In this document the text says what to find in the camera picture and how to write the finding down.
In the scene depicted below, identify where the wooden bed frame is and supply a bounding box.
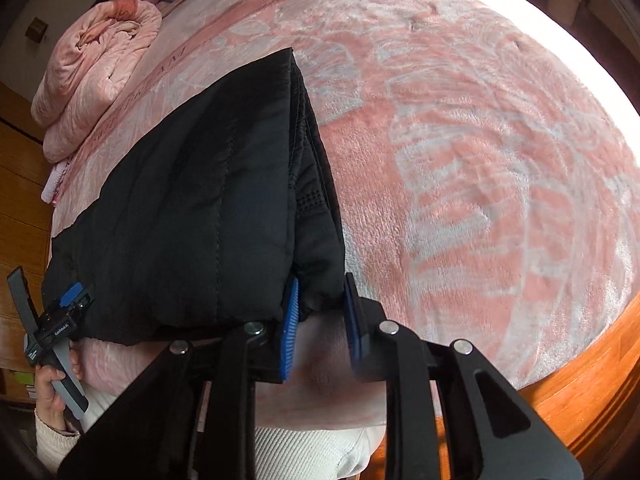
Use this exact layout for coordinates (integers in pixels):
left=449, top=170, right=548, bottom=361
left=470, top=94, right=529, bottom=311
left=434, top=292, right=640, bottom=480

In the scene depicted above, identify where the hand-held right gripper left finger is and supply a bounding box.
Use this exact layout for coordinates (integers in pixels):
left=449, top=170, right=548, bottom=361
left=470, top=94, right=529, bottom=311
left=57, top=277, right=301, bottom=480

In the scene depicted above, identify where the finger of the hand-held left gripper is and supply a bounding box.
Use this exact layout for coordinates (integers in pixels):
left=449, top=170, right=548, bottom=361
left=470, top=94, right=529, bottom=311
left=56, top=281, right=96, bottom=312

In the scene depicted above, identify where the person's left hand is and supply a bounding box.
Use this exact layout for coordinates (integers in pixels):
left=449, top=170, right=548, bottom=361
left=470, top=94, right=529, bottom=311
left=32, top=342, right=86, bottom=433

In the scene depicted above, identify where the pink patterned fleece blanket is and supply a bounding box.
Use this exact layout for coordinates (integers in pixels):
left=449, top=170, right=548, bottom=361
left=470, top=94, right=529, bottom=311
left=30, top=0, right=640, bottom=433

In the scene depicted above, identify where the wooden cabinet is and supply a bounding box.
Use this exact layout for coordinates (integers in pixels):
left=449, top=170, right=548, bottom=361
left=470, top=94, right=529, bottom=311
left=0, top=82, right=57, bottom=401

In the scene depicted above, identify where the pink towel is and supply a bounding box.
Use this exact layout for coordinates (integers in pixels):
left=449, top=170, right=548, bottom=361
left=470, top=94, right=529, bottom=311
left=41, top=159, right=71, bottom=205

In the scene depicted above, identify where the rolled pink quilt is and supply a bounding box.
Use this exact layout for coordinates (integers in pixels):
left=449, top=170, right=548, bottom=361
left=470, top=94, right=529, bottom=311
left=31, top=1, right=163, bottom=163

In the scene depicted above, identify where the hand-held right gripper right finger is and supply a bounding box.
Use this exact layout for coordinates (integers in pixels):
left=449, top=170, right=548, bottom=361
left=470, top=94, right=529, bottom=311
left=344, top=272, right=586, bottom=480

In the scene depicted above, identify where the person's left forearm white sleeve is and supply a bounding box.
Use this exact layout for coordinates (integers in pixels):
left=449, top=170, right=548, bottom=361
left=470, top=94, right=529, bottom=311
left=34, top=410, right=82, bottom=475

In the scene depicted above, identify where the black quilted jacket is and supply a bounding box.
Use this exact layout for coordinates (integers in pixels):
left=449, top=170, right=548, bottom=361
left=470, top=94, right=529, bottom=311
left=41, top=47, right=347, bottom=350

